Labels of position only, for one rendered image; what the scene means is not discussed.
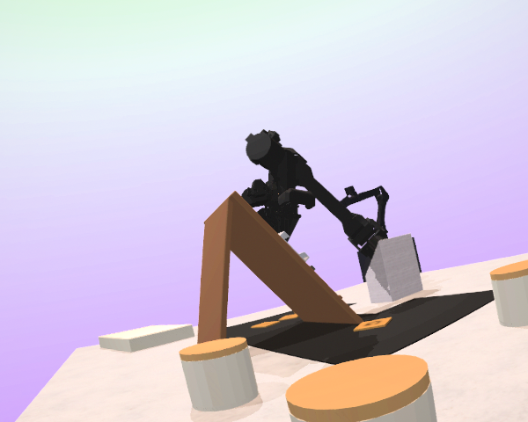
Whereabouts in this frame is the white cylindrical container with orange lid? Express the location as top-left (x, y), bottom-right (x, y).
top-left (285, 354), bottom-right (437, 422)
top-left (179, 338), bottom-right (259, 411)
top-left (490, 260), bottom-right (528, 328)

